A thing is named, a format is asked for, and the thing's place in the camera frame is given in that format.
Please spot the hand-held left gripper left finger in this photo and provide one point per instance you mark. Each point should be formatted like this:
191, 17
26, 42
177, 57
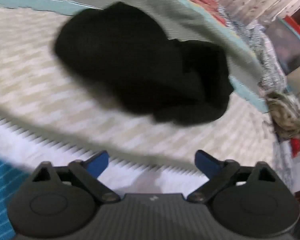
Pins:
100, 163

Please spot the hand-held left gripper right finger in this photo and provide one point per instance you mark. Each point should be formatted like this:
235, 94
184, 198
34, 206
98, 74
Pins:
205, 163

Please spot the black pants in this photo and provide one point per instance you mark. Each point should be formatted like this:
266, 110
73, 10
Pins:
140, 62

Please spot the brown fuzzy cloth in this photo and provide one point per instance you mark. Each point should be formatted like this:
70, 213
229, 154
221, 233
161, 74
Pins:
286, 115

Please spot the cream patterned bed sheet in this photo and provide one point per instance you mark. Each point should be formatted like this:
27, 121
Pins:
27, 62

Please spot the white and blue patterned cloth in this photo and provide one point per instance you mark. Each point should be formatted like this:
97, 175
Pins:
257, 45

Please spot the grey cushion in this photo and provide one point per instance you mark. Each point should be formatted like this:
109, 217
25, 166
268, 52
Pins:
285, 42

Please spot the grey blanket with teal border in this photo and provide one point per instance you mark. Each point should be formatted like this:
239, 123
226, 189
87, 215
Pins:
190, 15

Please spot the red floral pillow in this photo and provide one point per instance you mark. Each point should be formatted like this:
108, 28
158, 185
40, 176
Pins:
205, 2

